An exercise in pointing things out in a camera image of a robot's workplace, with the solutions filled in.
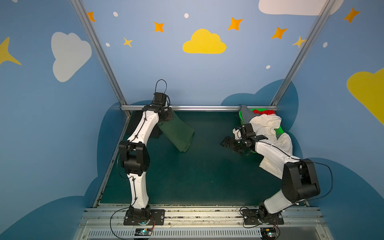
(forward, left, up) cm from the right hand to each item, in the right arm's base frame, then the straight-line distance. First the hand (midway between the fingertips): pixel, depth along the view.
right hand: (227, 144), depth 91 cm
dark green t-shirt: (+11, +32, -5) cm, 35 cm away
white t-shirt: (+21, -29, -6) cm, 36 cm away
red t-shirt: (+32, -33, -2) cm, 46 cm away
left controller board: (-46, +43, -10) cm, 64 cm away
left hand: (+13, +37, +10) cm, 40 cm away
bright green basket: (+15, -37, -3) cm, 40 cm away
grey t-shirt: (+30, -17, -2) cm, 35 cm away
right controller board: (-43, -18, -12) cm, 48 cm away
